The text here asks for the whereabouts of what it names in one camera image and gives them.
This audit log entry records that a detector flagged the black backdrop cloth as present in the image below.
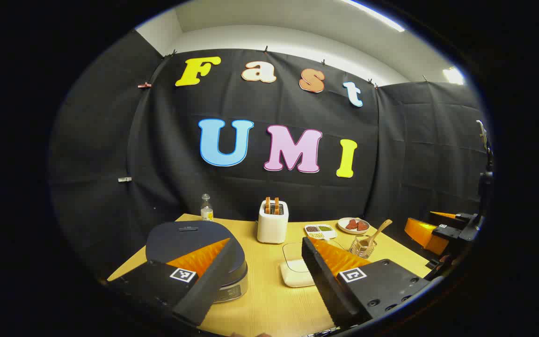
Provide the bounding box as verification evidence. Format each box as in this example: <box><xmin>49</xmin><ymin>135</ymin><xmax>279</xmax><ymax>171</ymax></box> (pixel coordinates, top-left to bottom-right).
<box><xmin>50</xmin><ymin>30</ymin><xmax>491</xmax><ymax>281</ymax></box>

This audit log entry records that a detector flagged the black stand with white top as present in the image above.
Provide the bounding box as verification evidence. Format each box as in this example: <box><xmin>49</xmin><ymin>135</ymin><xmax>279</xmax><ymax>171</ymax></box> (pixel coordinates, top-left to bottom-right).
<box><xmin>476</xmin><ymin>120</ymin><xmax>495</xmax><ymax>220</ymax></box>

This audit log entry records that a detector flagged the white round plate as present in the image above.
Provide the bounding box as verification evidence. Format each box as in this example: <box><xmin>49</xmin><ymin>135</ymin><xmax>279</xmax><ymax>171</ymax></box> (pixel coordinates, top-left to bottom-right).
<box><xmin>337</xmin><ymin>217</ymin><xmax>371</xmax><ymax>235</ymax></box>

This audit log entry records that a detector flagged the white toaster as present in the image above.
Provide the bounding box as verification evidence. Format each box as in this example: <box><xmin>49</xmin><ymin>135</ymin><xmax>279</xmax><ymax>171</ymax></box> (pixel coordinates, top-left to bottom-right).
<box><xmin>257</xmin><ymin>200</ymin><xmax>290</xmax><ymax>244</ymax></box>

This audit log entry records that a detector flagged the white divided dish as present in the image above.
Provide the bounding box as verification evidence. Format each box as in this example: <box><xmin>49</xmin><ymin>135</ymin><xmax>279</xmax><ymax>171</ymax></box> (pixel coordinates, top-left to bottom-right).
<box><xmin>304</xmin><ymin>224</ymin><xmax>337</xmax><ymax>241</ymax></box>

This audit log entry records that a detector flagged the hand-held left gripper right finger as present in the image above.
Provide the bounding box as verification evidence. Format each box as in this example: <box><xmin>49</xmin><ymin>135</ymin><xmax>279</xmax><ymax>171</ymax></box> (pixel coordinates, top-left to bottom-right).
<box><xmin>301</xmin><ymin>236</ymin><xmax>431</xmax><ymax>329</ymax></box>

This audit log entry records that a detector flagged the small glass bottle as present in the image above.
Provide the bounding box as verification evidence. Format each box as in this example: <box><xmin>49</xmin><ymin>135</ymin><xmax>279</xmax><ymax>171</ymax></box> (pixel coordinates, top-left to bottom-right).
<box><xmin>201</xmin><ymin>194</ymin><xmax>214</xmax><ymax>222</ymax></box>

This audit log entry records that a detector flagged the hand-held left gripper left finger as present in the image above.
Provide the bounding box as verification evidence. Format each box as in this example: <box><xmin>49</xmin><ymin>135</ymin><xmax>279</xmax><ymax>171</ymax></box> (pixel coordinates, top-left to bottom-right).
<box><xmin>106</xmin><ymin>237</ymin><xmax>238</xmax><ymax>327</ymax></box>

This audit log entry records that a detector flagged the white box with clear lid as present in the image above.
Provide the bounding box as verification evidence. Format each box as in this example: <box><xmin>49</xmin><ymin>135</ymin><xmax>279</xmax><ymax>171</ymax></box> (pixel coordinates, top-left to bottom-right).
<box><xmin>280</xmin><ymin>240</ymin><xmax>347</xmax><ymax>288</ymax></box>

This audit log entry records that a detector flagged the dark rice cooker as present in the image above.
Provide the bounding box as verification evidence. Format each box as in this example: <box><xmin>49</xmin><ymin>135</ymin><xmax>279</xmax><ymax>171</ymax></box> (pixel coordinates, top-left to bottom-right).
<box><xmin>146</xmin><ymin>221</ymin><xmax>249</xmax><ymax>304</ymax></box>

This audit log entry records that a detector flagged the ceiling light panel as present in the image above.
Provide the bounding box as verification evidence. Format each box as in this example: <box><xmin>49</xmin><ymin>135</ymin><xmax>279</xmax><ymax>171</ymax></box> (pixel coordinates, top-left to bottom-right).
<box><xmin>443</xmin><ymin>66</ymin><xmax>465</xmax><ymax>86</ymax></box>

